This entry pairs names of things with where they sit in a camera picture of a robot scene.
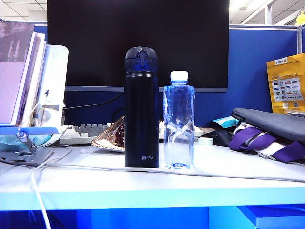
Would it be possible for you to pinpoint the purple and white tote bag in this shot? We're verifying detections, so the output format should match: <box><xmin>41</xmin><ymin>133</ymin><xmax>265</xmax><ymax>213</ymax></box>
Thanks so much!
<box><xmin>228</xmin><ymin>123</ymin><xmax>305</xmax><ymax>165</ymax></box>

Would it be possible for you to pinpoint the small white round lid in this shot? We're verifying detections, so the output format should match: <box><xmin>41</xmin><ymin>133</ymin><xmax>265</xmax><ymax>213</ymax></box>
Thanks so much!
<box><xmin>197</xmin><ymin>137</ymin><xmax>214</xmax><ymax>146</ymax></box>

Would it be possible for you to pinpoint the teal and white packet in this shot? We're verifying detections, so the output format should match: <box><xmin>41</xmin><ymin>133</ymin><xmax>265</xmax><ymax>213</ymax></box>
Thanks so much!
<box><xmin>206</xmin><ymin>116</ymin><xmax>243</xmax><ymax>131</ymax></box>

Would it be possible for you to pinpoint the yellow duck toy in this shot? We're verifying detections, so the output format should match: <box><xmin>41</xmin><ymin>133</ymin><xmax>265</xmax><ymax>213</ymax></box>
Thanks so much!
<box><xmin>294</xmin><ymin>10</ymin><xmax>305</xmax><ymax>26</ymax></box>

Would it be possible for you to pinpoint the teal crumpled cloth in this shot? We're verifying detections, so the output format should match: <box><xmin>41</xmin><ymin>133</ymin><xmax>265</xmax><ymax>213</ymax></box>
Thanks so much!
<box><xmin>0</xmin><ymin>134</ymin><xmax>53</xmax><ymax>151</ymax></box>

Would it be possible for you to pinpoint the grey laptop sleeve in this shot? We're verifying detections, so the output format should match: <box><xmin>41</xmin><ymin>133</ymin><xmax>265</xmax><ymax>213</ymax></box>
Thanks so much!
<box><xmin>231</xmin><ymin>108</ymin><xmax>305</xmax><ymax>145</ymax></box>

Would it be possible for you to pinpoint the white and grey keyboard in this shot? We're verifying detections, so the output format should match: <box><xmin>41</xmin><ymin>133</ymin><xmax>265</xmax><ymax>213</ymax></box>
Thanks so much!
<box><xmin>59</xmin><ymin>120</ymin><xmax>203</xmax><ymax>146</ymax></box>

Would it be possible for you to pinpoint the black computer mouse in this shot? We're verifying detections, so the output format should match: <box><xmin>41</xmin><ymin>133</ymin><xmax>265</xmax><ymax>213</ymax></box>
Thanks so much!
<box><xmin>201</xmin><ymin>129</ymin><xmax>235</xmax><ymax>147</ymax></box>

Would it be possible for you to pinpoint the snack wrapper with chocolate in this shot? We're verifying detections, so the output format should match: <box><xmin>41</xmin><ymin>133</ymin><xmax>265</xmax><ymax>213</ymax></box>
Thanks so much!
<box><xmin>90</xmin><ymin>116</ymin><xmax>126</xmax><ymax>153</ymax></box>

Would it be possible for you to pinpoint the black monitor cable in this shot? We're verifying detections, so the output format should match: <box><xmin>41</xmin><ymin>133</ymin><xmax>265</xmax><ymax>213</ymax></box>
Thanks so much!
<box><xmin>63</xmin><ymin>92</ymin><xmax>125</xmax><ymax>111</ymax></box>

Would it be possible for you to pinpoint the white cable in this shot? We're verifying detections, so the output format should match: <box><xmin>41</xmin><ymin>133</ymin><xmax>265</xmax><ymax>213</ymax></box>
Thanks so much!
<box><xmin>31</xmin><ymin>163</ymin><xmax>305</xmax><ymax>229</ymax></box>

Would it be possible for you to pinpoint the black Thermos flask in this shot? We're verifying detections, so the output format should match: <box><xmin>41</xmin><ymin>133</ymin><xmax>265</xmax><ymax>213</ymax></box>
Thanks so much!
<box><xmin>124</xmin><ymin>46</ymin><xmax>160</xmax><ymax>168</ymax></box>

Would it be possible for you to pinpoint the dark red fruit bunch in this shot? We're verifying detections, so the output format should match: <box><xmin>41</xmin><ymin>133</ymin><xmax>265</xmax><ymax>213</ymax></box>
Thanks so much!
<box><xmin>114</xmin><ymin>123</ymin><xmax>126</xmax><ymax>148</ymax></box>

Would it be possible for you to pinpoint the yellow printed paper bag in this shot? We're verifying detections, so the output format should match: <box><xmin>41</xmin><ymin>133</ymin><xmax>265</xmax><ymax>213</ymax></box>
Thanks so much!
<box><xmin>266</xmin><ymin>52</ymin><xmax>305</xmax><ymax>116</ymax></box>

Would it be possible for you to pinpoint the blue office partition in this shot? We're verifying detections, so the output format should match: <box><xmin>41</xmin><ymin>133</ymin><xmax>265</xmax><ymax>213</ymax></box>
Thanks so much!
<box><xmin>33</xmin><ymin>22</ymin><xmax>305</xmax><ymax>127</ymax></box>

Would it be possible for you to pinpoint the white edged book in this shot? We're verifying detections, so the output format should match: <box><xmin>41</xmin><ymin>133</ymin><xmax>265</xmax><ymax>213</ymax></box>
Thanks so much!
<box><xmin>18</xmin><ymin>32</ymin><xmax>48</xmax><ymax>127</ymax></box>

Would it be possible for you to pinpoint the grey metal tablet stand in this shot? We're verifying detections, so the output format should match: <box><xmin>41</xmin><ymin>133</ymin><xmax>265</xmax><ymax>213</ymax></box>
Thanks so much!
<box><xmin>0</xmin><ymin>123</ymin><xmax>61</xmax><ymax>169</ymax></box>

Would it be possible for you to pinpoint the blue box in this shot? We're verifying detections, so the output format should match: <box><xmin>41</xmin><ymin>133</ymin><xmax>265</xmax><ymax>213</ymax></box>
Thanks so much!
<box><xmin>237</xmin><ymin>205</ymin><xmax>305</xmax><ymax>229</ymax></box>

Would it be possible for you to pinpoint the black computer monitor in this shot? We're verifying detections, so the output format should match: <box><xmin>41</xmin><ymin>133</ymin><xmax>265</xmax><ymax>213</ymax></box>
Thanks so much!
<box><xmin>47</xmin><ymin>0</ymin><xmax>230</xmax><ymax>93</ymax></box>

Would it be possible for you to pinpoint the silver flat object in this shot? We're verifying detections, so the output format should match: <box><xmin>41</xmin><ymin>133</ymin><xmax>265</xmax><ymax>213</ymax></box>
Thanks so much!
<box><xmin>287</xmin><ymin>110</ymin><xmax>305</xmax><ymax>118</ymax></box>

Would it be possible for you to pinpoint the clear mineral water bottle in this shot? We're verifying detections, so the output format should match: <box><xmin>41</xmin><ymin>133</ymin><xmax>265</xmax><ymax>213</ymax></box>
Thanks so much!
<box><xmin>163</xmin><ymin>70</ymin><xmax>195</xmax><ymax>170</ymax></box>

